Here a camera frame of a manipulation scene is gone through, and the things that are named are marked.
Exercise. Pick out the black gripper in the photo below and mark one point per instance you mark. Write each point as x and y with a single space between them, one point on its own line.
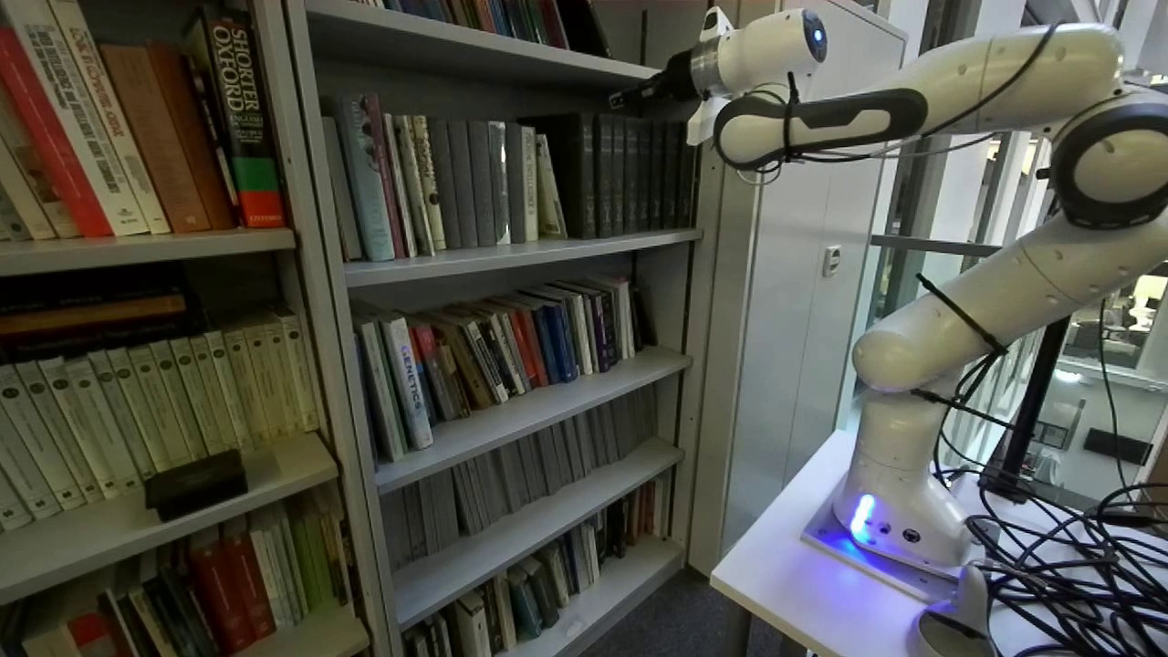
665 88

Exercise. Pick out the thin white book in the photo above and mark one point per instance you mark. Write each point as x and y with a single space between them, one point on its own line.
523 183

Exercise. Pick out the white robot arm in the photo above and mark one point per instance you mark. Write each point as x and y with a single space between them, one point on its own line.
1108 227

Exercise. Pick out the row of dark books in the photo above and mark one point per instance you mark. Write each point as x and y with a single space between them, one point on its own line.
623 172

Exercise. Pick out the colourful books middle shelf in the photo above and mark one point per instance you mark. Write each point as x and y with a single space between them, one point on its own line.
447 363

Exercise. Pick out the grey books lower shelf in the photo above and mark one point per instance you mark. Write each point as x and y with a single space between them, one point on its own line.
467 499

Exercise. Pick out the brown hardcover book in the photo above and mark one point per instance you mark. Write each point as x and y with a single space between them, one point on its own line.
174 139

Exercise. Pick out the bottom shelf mixed books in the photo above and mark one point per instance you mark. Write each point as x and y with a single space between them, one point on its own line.
562 592

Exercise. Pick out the red white large book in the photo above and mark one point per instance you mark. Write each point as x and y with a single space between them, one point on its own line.
84 162

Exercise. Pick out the grey cabinet side panel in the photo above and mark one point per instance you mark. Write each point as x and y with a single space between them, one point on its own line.
770 322

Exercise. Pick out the grey metal bookshelf unit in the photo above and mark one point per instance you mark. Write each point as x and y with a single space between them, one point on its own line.
508 259

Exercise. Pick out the left grey bookshelf unit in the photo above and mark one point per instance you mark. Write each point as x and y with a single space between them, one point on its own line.
136 354

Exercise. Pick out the small black box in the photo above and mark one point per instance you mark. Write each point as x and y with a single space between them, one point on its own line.
193 487

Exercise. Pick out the black camera stand pole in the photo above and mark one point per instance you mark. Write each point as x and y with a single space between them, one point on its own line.
1005 468

